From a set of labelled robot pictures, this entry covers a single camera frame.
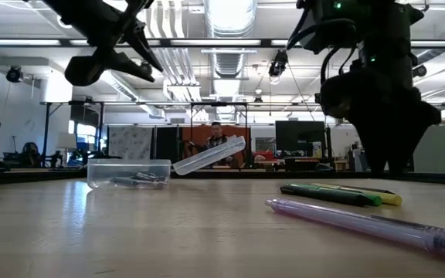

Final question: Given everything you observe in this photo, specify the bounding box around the black monitor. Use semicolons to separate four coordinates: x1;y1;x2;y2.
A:
275;120;327;158

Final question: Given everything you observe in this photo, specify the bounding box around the white lamp shade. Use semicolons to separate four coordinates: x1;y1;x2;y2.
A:
56;133;77;151

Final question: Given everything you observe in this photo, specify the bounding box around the silver blue pen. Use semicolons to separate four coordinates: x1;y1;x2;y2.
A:
110;176;168;189

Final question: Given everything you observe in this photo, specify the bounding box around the patterned grey panel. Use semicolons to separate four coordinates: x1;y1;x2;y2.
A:
108;126;154;161

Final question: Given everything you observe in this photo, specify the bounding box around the person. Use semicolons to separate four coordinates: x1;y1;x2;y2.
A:
20;141;41;168
205;121;234;167

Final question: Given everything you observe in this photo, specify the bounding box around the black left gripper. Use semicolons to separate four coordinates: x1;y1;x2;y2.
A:
64;7;165;86

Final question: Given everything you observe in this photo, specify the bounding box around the dark green marker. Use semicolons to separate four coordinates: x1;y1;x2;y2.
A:
279;184;370;207

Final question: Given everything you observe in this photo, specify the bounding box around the orange partition panel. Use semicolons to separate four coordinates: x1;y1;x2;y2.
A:
181;125;252;163

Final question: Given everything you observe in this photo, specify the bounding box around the clear plastic pencil case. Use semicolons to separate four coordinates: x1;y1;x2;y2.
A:
172;134;246;176

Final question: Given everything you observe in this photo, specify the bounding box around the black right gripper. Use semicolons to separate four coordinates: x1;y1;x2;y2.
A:
318;71;442;174

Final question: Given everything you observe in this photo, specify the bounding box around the black metal stand frame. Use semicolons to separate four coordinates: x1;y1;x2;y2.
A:
189;101;249;163

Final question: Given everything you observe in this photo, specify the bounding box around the bright green marker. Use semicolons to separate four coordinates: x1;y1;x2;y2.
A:
287;183;383;207

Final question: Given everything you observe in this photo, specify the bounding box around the yellow highlighter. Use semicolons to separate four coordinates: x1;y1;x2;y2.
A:
309;182;403;206

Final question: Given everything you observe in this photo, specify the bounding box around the dark pen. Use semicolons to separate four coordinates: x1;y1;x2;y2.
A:
345;185;396;195

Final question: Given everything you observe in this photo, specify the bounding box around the purple mechanical pencil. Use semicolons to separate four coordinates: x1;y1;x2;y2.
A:
264;198;445;267

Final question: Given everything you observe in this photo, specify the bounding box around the black table frame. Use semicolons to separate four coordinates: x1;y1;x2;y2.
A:
0;168;445;187

